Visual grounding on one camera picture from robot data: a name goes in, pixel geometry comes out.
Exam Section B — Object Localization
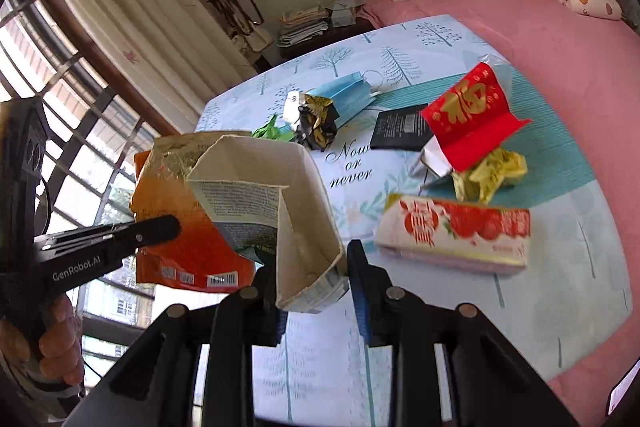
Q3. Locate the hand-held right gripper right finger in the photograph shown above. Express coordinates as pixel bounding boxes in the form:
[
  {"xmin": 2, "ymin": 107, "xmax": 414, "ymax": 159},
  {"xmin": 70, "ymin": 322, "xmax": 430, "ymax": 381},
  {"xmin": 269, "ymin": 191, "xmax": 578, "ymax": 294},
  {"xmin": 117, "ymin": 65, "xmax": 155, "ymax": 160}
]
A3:
[{"xmin": 346, "ymin": 239, "xmax": 583, "ymax": 427}]

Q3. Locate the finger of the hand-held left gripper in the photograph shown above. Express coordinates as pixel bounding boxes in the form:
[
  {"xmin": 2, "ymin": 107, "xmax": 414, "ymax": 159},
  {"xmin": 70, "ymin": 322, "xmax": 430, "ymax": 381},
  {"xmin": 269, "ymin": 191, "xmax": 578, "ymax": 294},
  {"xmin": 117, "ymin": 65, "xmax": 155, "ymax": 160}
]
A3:
[{"xmin": 34, "ymin": 214, "xmax": 182, "ymax": 258}]

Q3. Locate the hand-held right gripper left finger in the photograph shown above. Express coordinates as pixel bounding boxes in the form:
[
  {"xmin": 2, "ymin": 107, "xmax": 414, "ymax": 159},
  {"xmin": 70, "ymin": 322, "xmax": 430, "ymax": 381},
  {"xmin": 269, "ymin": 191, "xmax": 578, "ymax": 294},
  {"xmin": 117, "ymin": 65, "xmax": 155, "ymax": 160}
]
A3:
[{"xmin": 62, "ymin": 264, "xmax": 291, "ymax": 427}]

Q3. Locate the orange snack bag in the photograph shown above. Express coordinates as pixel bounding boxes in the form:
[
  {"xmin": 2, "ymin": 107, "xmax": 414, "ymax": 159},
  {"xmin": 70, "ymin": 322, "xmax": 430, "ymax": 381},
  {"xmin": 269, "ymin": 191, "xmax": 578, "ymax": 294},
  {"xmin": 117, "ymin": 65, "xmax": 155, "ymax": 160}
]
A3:
[{"xmin": 129, "ymin": 132, "xmax": 258, "ymax": 293}]

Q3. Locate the white paper carton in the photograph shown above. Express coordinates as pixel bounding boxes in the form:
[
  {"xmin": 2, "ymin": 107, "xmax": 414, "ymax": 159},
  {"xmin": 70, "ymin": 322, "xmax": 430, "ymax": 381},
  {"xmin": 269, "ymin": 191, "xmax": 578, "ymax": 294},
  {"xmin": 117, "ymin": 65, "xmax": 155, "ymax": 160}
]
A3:
[{"xmin": 186, "ymin": 134, "xmax": 350, "ymax": 314}]

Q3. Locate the green wrapper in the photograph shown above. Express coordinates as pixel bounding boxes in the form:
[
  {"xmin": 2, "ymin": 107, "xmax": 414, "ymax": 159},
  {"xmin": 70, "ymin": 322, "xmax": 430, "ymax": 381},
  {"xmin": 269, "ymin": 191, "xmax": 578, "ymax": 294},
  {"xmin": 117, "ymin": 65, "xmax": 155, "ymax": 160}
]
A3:
[{"xmin": 251, "ymin": 114, "xmax": 296, "ymax": 142}]

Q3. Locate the black gold foil wrapper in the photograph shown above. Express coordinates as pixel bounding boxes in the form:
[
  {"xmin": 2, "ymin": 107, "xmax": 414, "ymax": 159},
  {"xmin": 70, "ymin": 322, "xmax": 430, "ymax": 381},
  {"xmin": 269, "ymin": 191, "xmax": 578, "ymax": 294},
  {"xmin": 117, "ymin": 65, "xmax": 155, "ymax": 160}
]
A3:
[{"xmin": 282, "ymin": 91, "xmax": 340, "ymax": 151}]

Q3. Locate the person's left hand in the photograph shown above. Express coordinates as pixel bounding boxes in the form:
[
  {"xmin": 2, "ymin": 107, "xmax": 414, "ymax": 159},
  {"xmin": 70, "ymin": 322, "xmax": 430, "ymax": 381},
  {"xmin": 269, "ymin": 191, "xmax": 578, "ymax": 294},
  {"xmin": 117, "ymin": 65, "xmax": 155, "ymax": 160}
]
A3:
[{"xmin": 0, "ymin": 294, "xmax": 86, "ymax": 388}]

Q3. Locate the window with metal grille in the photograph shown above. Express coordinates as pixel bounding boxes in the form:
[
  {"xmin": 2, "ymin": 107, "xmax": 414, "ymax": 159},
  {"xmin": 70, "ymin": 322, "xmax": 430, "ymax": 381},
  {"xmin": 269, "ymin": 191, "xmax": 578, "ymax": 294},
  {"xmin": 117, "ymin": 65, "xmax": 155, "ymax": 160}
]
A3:
[{"xmin": 0, "ymin": 0, "xmax": 161, "ymax": 388}]

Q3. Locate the red white tissue pack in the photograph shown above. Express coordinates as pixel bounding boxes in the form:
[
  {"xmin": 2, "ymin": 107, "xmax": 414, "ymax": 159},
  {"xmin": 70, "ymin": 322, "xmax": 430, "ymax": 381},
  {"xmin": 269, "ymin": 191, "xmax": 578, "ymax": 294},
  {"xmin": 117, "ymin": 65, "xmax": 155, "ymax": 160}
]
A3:
[{"xmin": 374, "ymin": 193, "xmax": 532, "ymax": 276}]

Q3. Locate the black card packet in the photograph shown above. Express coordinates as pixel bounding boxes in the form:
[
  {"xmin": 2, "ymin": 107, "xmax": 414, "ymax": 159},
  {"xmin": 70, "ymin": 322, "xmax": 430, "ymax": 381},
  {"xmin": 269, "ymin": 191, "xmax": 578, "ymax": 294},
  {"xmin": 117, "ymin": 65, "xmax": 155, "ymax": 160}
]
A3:
[{"xmin": 370, "ymin": 103, "xmax": 435, "ymax": 152}]

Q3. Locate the crumpled yellow wrapper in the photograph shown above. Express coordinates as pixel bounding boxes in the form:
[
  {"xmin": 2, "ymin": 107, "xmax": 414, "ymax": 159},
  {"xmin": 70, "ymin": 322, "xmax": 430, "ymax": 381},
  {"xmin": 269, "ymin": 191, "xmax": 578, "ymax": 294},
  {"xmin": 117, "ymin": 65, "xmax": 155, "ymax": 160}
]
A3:
[{"xmin": 451, "ymin": 147, "xmax": 529, "ymax": 205}]

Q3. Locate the cream curtain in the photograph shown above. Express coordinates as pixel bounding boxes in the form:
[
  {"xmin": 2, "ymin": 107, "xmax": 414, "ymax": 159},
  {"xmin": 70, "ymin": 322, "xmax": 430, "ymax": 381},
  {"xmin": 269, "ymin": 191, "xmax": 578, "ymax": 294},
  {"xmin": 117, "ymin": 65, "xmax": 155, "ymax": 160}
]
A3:
[{"xmin": 40, "ymin": 0, "xmax": 258, "ymax": 135}]

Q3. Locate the tree print tablecloth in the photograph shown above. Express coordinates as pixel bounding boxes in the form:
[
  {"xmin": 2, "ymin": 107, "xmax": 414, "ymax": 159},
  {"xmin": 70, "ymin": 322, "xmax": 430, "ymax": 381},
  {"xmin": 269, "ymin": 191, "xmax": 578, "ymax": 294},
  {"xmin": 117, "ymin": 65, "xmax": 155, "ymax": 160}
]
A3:
[{"xmin": 192, "ymin": 14, "xmax": 633, "ymax": 427}]

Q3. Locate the blue face mask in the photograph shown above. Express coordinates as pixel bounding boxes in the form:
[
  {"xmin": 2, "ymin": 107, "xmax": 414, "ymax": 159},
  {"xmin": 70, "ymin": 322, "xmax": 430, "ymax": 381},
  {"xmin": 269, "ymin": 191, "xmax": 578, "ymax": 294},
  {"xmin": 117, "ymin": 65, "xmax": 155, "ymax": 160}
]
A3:
[{"xmin": 312, "ymin": 69, "xmax": 386, "ymax": 128}]

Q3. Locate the red gold paper box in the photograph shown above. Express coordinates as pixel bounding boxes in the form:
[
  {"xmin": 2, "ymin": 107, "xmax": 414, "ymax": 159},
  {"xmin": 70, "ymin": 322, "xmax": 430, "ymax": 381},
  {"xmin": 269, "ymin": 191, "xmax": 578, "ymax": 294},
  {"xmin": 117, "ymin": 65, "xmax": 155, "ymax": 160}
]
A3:
[{"xmin": 410, "ymin": 54, "xmax": 533, "ymax": 180}]

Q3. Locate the beige tote bag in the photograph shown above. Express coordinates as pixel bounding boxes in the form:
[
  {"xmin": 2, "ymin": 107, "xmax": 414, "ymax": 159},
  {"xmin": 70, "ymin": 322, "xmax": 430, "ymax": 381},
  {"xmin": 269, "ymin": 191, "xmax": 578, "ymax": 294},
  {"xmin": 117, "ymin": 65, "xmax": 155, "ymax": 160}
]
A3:
[{"xmin": 232, "ymin": 19, "xmax": 275, "ymax": 52}]

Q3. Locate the dark wooden nightstand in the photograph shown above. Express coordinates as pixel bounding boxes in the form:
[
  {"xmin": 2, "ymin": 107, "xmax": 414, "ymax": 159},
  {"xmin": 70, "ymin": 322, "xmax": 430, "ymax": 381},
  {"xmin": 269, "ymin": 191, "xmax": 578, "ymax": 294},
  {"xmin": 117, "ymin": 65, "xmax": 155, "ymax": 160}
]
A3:
[{"xmin": 252, "ymin": 19, "xmax": 376, "ymax": 72}]

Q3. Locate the stack of papers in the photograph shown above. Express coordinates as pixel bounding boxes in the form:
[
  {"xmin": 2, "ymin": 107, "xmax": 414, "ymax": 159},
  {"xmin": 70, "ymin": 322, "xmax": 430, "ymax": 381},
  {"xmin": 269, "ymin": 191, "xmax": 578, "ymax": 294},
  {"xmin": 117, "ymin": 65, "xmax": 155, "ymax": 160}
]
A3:
[{"xmin": 276, "ymin": 6, "xmax": 331, "ymax": 48}]

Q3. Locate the pale tissue box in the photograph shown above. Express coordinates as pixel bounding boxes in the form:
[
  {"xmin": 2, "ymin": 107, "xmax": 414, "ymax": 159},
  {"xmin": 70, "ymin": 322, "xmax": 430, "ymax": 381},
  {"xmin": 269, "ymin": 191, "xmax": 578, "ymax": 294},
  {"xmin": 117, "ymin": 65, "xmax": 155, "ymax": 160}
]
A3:
[{"xmin": 327, "ymin": 0, "xmax": 368, "ymax": 28}]

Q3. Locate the pink blanket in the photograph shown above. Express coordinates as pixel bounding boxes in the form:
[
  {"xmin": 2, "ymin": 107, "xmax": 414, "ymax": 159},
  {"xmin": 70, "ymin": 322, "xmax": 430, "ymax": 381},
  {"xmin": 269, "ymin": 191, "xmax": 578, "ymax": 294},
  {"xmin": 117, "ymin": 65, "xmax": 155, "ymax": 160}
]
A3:
[{"xmin": 360, "ymin": 0, "xmax": 640, "ymax": 418}]

